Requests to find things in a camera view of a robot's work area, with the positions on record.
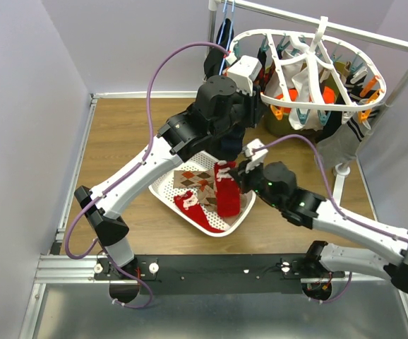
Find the black sock on blue hanger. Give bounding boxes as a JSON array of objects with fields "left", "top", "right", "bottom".
[{"left": 203, "top": 18, "right": 234, "bottom": 80}]

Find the beige argyle sock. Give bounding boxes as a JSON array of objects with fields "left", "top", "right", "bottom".
[{"left": 173, "top": 170, "right": 217, "bottom": 211}]

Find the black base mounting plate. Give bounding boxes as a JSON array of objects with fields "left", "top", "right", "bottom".
[{"left": 94, "top": 253, "right": 347, "bottom": 296}]

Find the white drying rack frame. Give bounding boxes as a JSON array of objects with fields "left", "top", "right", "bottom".
[{"left": 208, "top": 0, "right": 408, "bottom": 177}]

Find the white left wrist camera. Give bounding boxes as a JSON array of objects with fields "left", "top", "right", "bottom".
[{"left": 226, "top": 55, "right": 261, "bottom": 96}]

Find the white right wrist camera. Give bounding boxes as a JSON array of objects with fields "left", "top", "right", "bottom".
[{"left": 243, "top": 138, "right": 268, "bottom": 174}]

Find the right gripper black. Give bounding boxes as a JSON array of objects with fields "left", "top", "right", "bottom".
[{"left": 229, "top": 156, "right": 282, "bottom": 209}]

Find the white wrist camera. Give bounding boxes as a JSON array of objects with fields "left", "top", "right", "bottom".
[
  {"left": 243, "top": 138, "right": 268, "bottom": 174},
  {"left": 226, "top": 55, "right": 261, "bottom": 96}
]

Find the white perforated plastic basket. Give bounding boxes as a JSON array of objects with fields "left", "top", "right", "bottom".
[{"left": 149, "top": 152, "right": 256, "bottom": 237}]

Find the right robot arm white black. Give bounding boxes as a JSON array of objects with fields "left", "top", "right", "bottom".
[{"left": 229, "top": 161, "right": 408, "bottom": 294}]

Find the grey striped hanging sock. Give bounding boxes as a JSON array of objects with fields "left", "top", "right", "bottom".
[{"left": 317, "top": 118, "right": 371, "bottom": 170}]

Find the white orange hanging sock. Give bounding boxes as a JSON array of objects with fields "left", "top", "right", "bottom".
[{"left": 264, "top": 61, "right": 330, "bottom": 131}]

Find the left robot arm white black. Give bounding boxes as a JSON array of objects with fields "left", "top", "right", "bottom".
[{"left": 74, "top": 73, "right": 261, "bottom": 279}]

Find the red santa bear sock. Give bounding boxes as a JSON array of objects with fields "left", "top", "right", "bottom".
[{"left": 174, "top": 191, "right": 223, "bottom": 233}]

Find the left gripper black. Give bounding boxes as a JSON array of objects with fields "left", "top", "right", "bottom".
[{"left": 209, "top": 81, "right": 268, "bottom": 138}]

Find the navy santa sock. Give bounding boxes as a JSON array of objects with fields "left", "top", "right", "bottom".
[{"left": 220, "top": 126, "right": 246, "bottom": 161}]

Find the aluminium rail frame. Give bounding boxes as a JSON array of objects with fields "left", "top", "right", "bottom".
[{"left": 20, "top": 98, "right": 408, "bottom": 338}]

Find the white round clip hanger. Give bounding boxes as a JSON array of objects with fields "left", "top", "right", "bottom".
[{"left": 226, "top": 16, "right": 387, "bottom": 113}]

